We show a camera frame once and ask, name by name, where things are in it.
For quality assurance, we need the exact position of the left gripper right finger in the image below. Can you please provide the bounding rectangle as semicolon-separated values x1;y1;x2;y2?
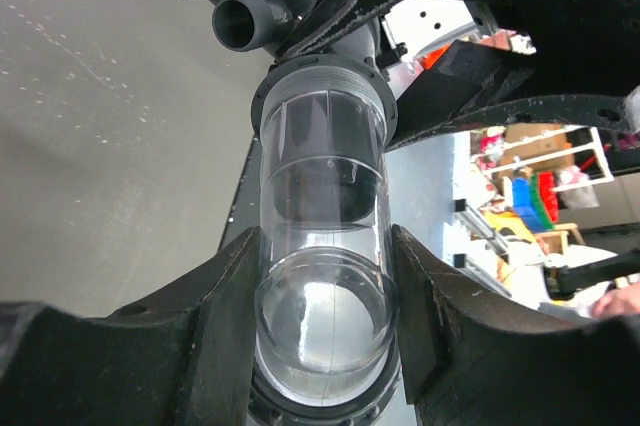
391;226;639;425

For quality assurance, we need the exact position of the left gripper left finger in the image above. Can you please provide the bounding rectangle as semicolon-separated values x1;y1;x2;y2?
1;228;260;425

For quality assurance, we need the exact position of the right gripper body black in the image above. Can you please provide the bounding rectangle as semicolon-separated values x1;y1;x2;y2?
398;0;639;114

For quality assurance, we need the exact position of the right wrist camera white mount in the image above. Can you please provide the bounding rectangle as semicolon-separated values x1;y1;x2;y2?
380;0;499;66

